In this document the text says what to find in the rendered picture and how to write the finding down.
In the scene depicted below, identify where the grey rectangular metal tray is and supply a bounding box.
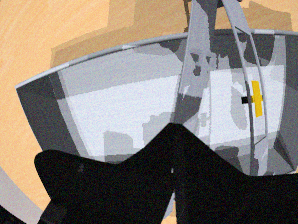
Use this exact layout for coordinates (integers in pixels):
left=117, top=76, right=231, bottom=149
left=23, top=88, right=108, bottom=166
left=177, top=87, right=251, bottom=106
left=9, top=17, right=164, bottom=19
left=15, top=28, right=298, bottom=176

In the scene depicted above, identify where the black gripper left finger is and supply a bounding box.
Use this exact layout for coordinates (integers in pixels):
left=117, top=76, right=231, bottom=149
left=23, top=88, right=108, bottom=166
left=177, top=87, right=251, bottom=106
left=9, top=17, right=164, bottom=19
left=33, top=123, right=177, bottom=224

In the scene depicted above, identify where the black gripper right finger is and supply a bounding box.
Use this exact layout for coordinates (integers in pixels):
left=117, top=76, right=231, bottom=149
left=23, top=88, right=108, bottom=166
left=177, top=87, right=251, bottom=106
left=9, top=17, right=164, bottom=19
left=172, top=123, right=298, bottom=224

